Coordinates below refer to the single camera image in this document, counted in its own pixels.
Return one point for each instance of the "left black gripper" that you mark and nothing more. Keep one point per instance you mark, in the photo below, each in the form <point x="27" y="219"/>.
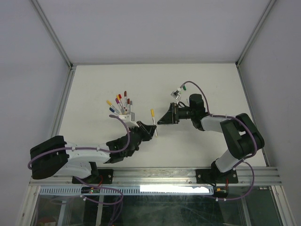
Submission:
<point x="147" y="131"/>

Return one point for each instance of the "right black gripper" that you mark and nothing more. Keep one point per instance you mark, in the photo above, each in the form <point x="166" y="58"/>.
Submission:
<point x="171" y="116"/>

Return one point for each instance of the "yellow pen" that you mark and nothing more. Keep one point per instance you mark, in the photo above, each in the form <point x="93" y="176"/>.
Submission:
<point x="154" y="122"/>

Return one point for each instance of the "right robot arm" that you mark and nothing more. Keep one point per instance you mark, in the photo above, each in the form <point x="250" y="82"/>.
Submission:
<point x="242" y="137"/>

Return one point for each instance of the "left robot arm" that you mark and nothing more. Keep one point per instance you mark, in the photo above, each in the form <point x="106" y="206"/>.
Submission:
<point x="56" y="157"/>

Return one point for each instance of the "yellow cap marker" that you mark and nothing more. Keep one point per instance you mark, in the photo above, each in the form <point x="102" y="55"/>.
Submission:
<point x="112" y="106"/>

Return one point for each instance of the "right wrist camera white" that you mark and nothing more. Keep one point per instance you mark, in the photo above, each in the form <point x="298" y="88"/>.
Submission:
<point x="177" y="94"/>

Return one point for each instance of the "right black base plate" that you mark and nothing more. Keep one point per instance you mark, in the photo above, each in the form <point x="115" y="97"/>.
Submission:
<point x="209" y="176"/>

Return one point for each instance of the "aluminium front rail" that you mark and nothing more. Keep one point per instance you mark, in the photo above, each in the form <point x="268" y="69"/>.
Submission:
<point x="259" y="176"/>

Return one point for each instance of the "white slotted cable duct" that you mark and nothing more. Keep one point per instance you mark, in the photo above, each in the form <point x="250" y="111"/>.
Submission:
<point x="127" y="190"/>

